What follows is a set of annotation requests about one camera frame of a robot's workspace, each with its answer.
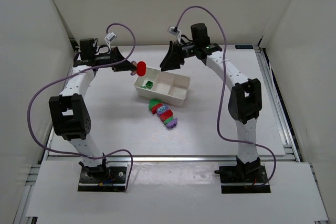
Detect purple oval flower lego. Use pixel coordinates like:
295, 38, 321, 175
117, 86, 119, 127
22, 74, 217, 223
156, 105, 169, 116

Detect green lego plates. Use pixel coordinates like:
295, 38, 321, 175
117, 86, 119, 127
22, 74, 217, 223
150, 103, 162, 114

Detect red half-round lego brick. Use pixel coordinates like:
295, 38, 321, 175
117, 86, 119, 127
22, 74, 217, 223
152, 104, 166, 115

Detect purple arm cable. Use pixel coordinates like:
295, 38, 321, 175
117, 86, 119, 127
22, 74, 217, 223
27, 23, 136, 193
174, 5, 277, 187

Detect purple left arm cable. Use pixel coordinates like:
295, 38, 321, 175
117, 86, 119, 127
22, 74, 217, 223
27, 23, 136, 193

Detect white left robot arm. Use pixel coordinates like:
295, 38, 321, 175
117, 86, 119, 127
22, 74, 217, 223
48, 38, 137, 179

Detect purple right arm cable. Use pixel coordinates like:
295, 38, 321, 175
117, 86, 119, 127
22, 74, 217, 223
174, 5, 277, 187

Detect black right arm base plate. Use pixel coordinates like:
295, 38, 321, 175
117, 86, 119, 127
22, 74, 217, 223
214, 166, 271, 194

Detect green top lego brick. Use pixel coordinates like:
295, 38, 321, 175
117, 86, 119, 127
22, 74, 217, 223
149, 99, 161, 107

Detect red oval flower lego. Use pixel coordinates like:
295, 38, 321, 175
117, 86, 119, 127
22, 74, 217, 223
136, 61, 146, 77

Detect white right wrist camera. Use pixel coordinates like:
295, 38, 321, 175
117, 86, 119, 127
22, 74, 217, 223
167, 26, 181, 37

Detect green square lego brick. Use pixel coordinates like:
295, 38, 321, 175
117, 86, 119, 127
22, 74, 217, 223
145, 81, 154, 89

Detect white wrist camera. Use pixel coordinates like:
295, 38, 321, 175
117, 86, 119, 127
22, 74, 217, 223
167, 26, 181, 37
104, 32, 117, 42

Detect red double half-round lego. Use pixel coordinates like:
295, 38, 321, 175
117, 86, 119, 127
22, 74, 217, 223
160, 109, 173, 122

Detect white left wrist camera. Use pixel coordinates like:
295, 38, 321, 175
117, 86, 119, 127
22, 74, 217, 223
104, 32, 117, 42

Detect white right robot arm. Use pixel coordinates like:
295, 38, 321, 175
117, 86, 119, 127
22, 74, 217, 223
160, 23, 262, 183

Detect white three-compartment tray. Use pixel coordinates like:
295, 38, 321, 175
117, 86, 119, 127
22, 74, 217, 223
134, 67, 191, 107

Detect aluminium frame rail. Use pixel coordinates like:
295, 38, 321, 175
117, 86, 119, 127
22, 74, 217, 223
104, 155, 242, 162

